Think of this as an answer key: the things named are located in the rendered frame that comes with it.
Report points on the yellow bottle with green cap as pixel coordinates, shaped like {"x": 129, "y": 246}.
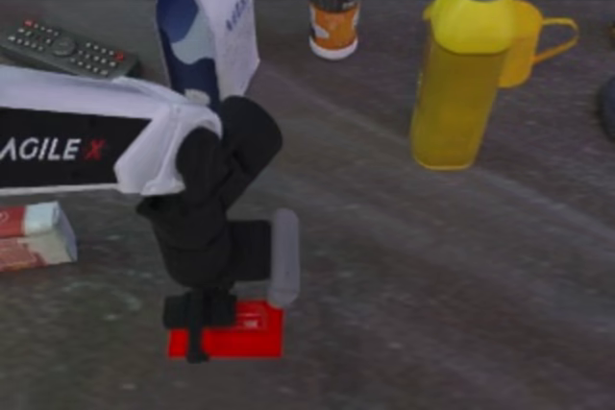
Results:
{"x": 456, "y": 88}

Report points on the orange and white bottle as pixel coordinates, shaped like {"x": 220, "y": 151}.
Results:
{"x": 335, "y": 11}

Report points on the flat red box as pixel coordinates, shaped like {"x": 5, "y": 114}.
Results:
{"x": 250, "y": 333}

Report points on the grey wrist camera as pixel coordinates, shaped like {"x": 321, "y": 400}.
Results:
{"x": 284, "y": 256}

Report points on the red and white box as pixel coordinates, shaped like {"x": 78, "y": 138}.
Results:
{"x": 33, "y": 237}

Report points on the blue and white bag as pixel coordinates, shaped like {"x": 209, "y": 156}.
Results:
{"x": 211, "y": 21}

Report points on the black remote control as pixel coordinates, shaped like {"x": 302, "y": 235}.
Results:
{"x": 62, "y": 47}

